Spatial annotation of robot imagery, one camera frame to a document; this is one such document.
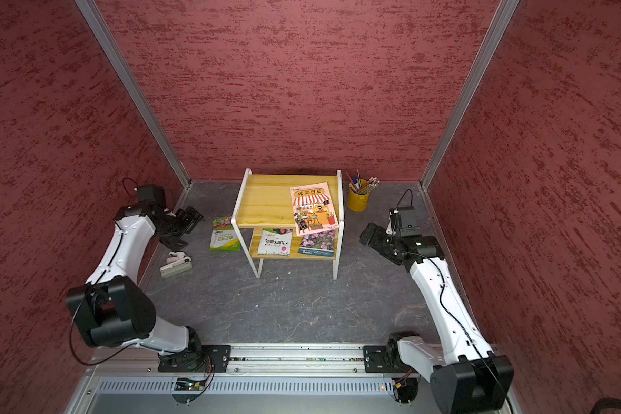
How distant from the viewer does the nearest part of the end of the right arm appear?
52 cm

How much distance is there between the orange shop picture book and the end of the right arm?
12 centimetres

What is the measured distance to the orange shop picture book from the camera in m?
0.66
